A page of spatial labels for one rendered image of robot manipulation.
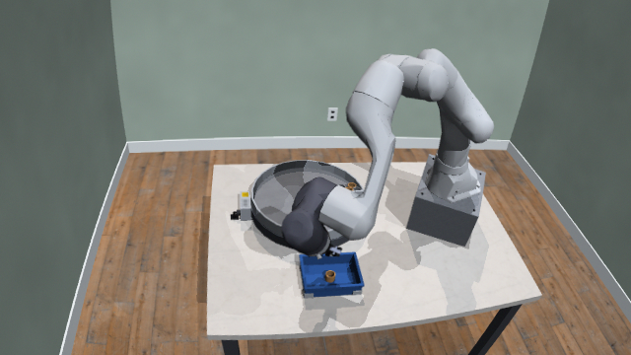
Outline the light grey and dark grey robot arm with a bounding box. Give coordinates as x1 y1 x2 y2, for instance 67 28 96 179
281 48 494 259

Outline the blue plastic crate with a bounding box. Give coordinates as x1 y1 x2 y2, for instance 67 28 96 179
299 252 364 298

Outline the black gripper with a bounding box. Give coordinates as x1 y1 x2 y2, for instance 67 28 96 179
323 243 342 256

